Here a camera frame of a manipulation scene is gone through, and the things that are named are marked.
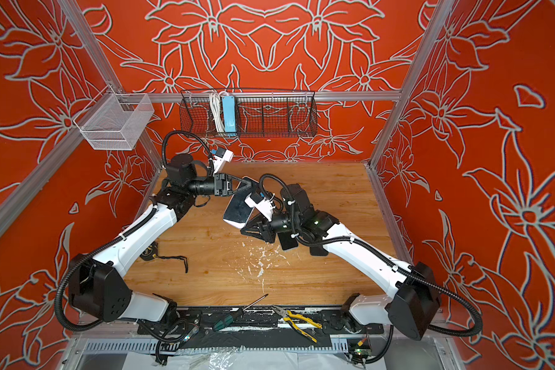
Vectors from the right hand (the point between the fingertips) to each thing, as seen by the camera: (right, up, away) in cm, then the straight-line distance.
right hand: (243, 227), depth 65 cm
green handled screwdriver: (-4, -31, +8) cm, 32 cm away
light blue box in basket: (-9, +39, +25) cm, 47 cm away
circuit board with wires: (+35, -38, +3) cm, 52 cm away
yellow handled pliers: (+14, -31, +8) cm, 35 cm away
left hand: (+2, +12, +1) cm, 12 cm away
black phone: (-1, +5, 0) cm, 5 cm away
